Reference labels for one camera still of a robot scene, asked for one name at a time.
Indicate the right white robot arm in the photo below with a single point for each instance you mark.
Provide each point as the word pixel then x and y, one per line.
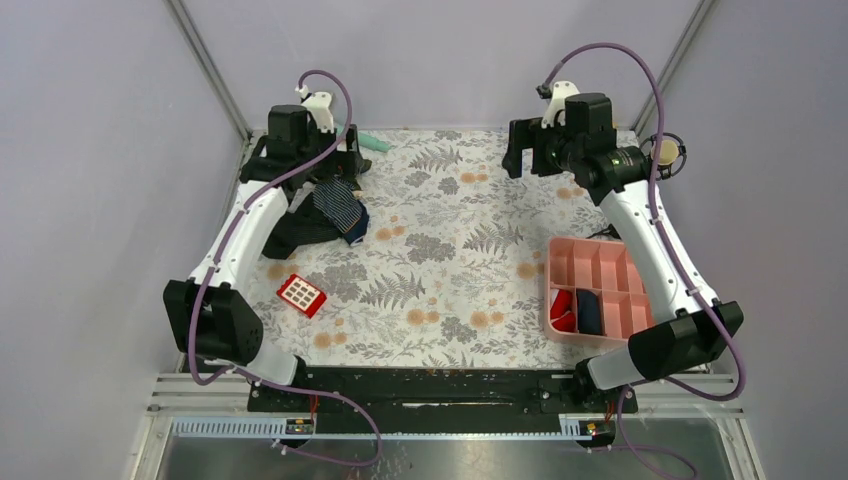
pixel 693 326

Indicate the navy rolled underwear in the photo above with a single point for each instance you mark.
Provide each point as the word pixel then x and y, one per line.
pixel 589 313

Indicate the black striped underwear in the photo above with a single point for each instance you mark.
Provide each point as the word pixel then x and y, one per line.
pixel 307 225

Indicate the blue striped underwear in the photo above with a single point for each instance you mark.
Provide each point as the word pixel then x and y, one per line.
pixel 335 199

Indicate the floral patterned table mat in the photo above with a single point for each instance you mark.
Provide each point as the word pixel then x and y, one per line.
pixel 451 272

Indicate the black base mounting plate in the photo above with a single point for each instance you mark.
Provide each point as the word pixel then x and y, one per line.
pixel 359 400

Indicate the red rolled underwear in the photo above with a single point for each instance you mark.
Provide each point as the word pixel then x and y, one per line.
pixel 562 315

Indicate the mint green handheld tool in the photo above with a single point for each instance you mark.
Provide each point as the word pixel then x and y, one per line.
pixel 363 140

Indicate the red white calculator toy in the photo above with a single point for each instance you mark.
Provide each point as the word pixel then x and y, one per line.
pixel 302 295

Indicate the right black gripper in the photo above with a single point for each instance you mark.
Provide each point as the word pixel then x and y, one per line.
pixel 528 134

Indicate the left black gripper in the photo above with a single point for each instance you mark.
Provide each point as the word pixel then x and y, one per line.
pixel 346 163

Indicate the black microphone with stand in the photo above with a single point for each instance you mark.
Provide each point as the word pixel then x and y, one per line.
pixel 672 159

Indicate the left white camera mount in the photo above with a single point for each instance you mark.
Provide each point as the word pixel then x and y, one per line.
pixel 318 105

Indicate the pink compartment organizer tray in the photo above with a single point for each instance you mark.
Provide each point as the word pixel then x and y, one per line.
pixel 605 268

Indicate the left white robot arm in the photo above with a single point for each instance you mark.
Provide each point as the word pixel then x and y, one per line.
pixel 209 317

